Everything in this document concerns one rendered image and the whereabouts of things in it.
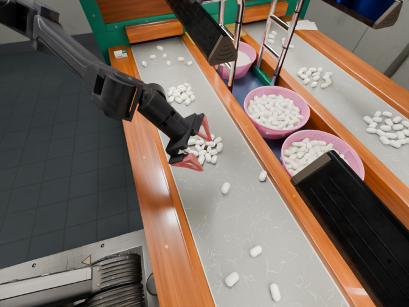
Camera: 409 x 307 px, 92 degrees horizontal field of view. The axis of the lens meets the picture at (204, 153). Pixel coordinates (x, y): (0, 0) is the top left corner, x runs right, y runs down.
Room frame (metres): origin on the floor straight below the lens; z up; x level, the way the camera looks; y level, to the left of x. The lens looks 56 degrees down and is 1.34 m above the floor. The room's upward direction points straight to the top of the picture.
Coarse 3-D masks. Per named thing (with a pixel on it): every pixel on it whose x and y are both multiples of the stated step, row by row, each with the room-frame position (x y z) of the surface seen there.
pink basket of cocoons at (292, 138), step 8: (288, 136) 0.46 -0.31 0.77; (296, 136) 0.48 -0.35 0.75; (304, 136) 0.48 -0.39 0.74; (312, 136) 0.48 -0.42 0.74; (328, 136) 0.47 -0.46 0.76; (336, 136) 0.46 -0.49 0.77; (288, 144) 0.45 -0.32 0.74; (336, 144) 0.44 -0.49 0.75; (344, 144) 0.43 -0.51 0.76; (344, 152) 0.41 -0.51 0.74; (352, 152) 0.40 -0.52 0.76; (352, 160) 0.37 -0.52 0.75; (360, 160) 0.36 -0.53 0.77; (352, 168) 0.35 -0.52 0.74; (360, 168) 0.33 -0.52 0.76; (360, 176) 0.30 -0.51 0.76
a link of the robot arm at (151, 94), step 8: (152, 88) 0.37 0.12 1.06; (144, 96) 0.33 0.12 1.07; (152, 96) 0.31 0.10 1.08; (160, 96) 0.32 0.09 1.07; (144, 104) 0.30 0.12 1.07; (152, 104) 0.30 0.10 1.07; (160, 104) 0.31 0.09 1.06; (168, 104) 0.32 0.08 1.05; (144, 112) 0.29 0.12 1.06; (152, 112) 0.29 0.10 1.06; (160, 112) 0.30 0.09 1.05; (168, 112) 0.30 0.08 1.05; (152, 120) 0.29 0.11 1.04; (160, 120) 0.29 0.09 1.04
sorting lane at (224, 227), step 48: (144, 48) 1.14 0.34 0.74; (192, 144) 0.45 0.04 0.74; (240, 144) 0.45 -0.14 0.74; (192, 192) 0.26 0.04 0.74; (240, 192) 0.26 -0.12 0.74; (240, 240) 0.11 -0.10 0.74; (288, 240) 0.11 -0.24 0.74; (240, 288) 0.00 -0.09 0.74; (288, 288) 0.00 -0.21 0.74; (336, 288) 0.00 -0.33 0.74
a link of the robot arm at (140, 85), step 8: (120, 72) 0.34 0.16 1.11; (128, 80) 0.32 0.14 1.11; (136, 80) 0.33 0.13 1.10; (144, 88) 0.37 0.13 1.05; (160, 88) 0.39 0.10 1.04; (136, 96) 0.31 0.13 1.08; (136, 104) 0.30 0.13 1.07; (104, 112) 0.29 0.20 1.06; (120, 120) 0.28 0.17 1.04; (128, 120) 0.29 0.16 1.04
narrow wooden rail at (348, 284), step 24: (192, 48) 1.09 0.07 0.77; (216, 72) 0.86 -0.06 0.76; (240, 120) 0.55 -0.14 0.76; (264, 144) 0.43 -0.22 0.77; (264, 168) 0.34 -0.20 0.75; (288, 192) 0.24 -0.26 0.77; (312, 216) 0.17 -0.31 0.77; (312, 240) 0.11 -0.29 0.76; (336, 264) 0.05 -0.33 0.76; (360, 288) 0.00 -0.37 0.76
